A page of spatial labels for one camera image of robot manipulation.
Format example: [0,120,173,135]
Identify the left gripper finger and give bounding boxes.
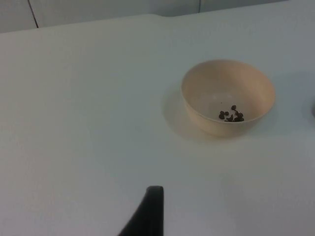
[117,185,164,236]

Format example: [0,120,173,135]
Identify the coffee beans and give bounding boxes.
[218,104,245,123]

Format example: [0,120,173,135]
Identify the pale wooden bowl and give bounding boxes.
[181,59,276,137]

